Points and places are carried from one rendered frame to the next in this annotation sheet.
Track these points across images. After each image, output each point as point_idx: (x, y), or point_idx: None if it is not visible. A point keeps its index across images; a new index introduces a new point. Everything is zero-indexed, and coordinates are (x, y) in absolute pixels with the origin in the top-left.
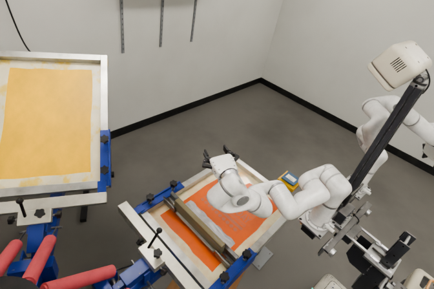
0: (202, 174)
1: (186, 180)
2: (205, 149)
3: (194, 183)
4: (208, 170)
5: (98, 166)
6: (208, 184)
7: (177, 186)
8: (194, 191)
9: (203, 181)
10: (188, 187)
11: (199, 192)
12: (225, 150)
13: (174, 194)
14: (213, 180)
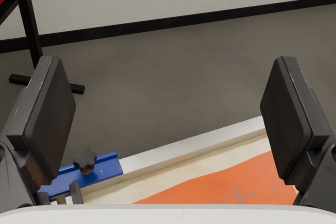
0: (188, 147)
1: (137, 154)
2: (53, 61)
3: (159, 168)
4: (210, 140)
5: None
6: (198, 180)
7: (104, 167)
8: (152, 189)
9: (186, 165)
10: (139, 175)
11: (165, 197)
12: (288, 125)
13: (75, 195)
14: (215, 171)
